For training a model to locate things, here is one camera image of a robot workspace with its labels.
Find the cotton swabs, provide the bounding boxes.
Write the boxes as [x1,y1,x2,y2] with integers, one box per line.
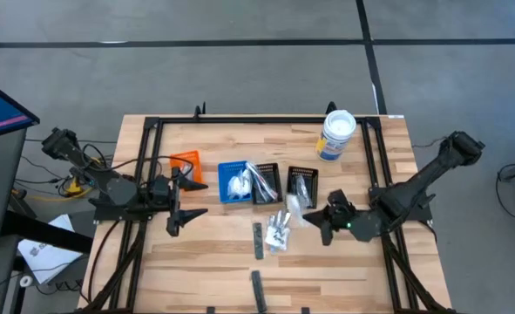
[227,176,247,201]
[285,194,306,228]
[237,167,254,195]

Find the nail tools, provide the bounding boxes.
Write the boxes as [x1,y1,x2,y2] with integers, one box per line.
[263,208,293,255]

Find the black comb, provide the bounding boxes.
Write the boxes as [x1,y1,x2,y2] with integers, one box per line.
[251,222,266,261]
[250,270,269,314]

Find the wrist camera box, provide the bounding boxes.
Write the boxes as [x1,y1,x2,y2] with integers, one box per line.
[152,177,171,198]
[330,189,352,208]

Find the red white toothbrush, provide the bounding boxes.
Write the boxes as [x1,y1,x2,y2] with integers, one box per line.
[246,160,280,201]

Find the monitor with blue screen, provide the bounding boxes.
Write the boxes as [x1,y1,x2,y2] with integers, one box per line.
[0,73,41,243]

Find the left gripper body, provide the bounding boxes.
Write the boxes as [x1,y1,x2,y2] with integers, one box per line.
[146,176,181,215]

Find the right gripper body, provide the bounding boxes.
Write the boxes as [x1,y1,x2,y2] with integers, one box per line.
[329,188,363,230]

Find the white Lysol wipes canister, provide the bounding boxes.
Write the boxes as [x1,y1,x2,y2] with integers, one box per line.
[315,108,357,162]

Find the dark item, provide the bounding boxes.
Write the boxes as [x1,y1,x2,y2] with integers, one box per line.
[253,182,281,204]

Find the black stand base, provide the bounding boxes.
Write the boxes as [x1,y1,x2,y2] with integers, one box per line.
[0,211,95,255]

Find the blue plastic basket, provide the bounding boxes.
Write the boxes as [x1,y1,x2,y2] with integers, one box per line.
[217,160,254,205]

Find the silver nail clipper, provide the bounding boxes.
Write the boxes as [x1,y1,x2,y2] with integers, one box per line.
[294,174,314,208]

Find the black plastic basket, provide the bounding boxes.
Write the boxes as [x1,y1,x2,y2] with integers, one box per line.
[250,162,283,205]
[286,165,320,209]

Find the white paper sheets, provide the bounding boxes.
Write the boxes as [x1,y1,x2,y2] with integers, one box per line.
[17,213,84,285]

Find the black aluminium rig frame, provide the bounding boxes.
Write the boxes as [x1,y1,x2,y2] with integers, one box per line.
[80,102,454,314]

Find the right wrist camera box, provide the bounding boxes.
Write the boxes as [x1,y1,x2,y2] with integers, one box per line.
[330,189,352,208]

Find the orange plastic basket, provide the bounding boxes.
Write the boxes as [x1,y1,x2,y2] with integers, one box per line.
[169,150,205,185]

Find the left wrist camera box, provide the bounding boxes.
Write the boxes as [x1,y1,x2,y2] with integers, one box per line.
[152,177,171,198]

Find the yellow cable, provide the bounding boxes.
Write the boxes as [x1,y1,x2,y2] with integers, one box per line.
[24,174,93,202]

